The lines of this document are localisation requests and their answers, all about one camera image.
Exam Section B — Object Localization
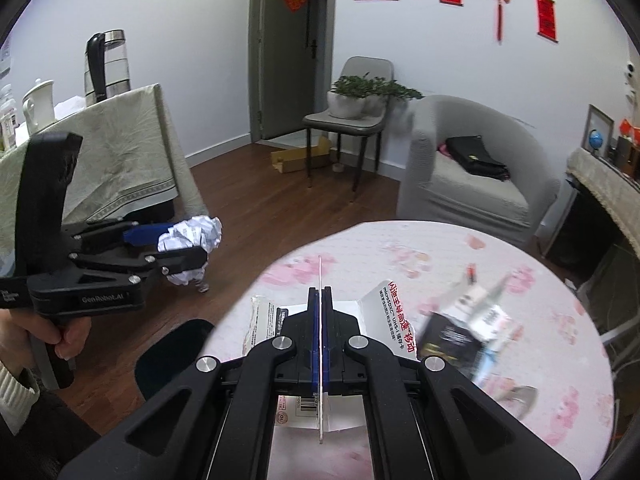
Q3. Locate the white paper ball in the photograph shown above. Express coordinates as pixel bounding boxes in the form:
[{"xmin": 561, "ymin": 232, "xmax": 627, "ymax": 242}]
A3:
[{"xmin": 157, "ymin": 215, "xmax": 224, "ymax": 288}]

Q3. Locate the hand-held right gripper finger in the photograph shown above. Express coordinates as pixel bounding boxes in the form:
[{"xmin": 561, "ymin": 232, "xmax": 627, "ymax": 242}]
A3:
[
  {"xmin": 57, "ymin": 287, "xmax": 321, "ymax": 480},
  {"xmin": 322, "ymin": 287, "xmax": 583, "ymax": 480}
]

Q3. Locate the person's left hand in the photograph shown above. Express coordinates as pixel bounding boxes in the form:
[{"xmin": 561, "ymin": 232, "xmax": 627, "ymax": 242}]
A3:
[{"xmin": 0, "ymin": 310, "xmax": 94, "ymax": 377}]

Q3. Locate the grey armchair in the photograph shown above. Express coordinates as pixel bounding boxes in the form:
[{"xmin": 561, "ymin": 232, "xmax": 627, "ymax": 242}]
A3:
[{"xmin": 397, "ymin": 94, "xmax": 561, "ymax": 249}]

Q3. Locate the flat cardboard box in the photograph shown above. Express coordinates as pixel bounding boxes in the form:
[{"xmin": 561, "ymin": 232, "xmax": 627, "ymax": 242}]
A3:
[{"xmin": 271, "ymin": 136, "xmax": 334, "ymax": 174}]

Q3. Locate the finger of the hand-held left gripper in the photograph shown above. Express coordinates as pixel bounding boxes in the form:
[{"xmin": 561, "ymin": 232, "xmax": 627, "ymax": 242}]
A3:
[
  {"xmin": 70, "ymin": 245, "xmax": 209, "ymax": 282},
  {"xmin": 62, "ymin": 220, "xmax": 173, "ymax": 250}
]

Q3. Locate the white card packaging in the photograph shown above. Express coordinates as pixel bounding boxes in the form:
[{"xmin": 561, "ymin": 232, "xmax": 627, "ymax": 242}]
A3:
[{"xmin": 242, "ymin": 255, "xmax": 419, "ymax": 447}]

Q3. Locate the white paper tissue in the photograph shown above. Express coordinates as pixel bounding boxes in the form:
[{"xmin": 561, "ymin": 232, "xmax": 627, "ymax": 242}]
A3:
[{"xmin": 52, "ymin": 96, "xmax": 89, "ymax": 120}]

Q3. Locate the picture frame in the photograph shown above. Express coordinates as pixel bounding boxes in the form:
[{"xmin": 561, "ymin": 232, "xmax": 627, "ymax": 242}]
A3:
[{"xmin": 582, "ymin": 104, "xmax": 615, "ymax": 159}]

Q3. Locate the small black box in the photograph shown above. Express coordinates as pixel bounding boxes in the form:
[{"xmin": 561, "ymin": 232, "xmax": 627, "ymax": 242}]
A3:
[{"xmin": 417, "ymin": 267, "xmax": 524, "ymax": 392}]

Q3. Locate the large white potted plant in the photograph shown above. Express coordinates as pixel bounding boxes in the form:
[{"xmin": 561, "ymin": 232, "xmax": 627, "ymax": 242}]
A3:
[{"xmin": 327, "ymin": 74, "xmax": 397, "ymax": 120}]

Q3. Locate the glass electric kettle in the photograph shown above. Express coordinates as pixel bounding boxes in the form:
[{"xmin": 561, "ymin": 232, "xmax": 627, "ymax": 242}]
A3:
[{"xmin": 84, "ymin": 30, "xmax": 132, "ymax": 107}]

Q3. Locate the grey chair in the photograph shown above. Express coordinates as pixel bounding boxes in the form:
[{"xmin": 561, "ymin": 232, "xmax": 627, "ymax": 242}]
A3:
[{"xmin": 302, "ymin": 56, "xmax": 396, "ymax": 194}]

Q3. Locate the beige tablecloth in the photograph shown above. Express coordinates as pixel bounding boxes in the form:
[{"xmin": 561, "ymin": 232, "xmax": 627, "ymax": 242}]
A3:
[{"xmin": 0, "ymin": 82, "xmax": 209, "ymax": 281}]

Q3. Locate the black cabinet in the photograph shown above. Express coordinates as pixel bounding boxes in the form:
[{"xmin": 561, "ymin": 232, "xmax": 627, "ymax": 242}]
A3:
[{"xmin": 542, "ymin": 180, "xmax": 592, "ymax": 281}]

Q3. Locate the beige lace cloth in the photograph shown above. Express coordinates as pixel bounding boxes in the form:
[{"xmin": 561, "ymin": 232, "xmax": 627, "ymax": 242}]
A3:
[{"xmin": 566, "ymin": 147, "xmax": 640, "ymax": 257}]

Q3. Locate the grey door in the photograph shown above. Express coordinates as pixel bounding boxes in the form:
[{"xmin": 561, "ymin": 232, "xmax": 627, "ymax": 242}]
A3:
[{"xmin": 248, "ymin": 0, "xmax": 337, "ymax": 144}]

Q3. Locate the white ceramic mug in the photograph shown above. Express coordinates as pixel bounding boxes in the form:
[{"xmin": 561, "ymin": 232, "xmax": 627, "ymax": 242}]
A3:
[{"xmin": 22, "ymin": 78, "xmax": 56, "ymax": 136}]

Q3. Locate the black handbag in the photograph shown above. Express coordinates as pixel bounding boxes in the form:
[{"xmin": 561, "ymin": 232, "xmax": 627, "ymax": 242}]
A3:
[{"xmin": 445, "ymin": 135, "xmax": 512, "ymax": 182}]

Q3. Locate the pink printed tablecloth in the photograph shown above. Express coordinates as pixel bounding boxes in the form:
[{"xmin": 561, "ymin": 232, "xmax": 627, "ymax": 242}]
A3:
[{"xmin": 207, "ymin": 220, "xmax": 617, "ymax": 480}]

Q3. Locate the person's left forearm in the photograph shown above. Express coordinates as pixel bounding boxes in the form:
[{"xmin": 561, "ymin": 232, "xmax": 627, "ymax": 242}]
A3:
[{"xmin": 0, "ymin": 360, "xmax": 103, "ymax": 480}]

